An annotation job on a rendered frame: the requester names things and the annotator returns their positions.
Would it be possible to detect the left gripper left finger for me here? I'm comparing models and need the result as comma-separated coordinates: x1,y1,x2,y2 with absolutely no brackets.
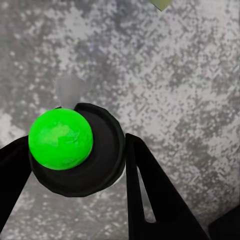
0,135,33,234

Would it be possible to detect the insectifuge atomizer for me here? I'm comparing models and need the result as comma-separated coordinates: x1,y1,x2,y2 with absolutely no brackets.
28,74,126,198

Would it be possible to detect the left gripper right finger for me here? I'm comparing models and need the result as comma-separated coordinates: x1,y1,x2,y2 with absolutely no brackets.
125,133,210,240

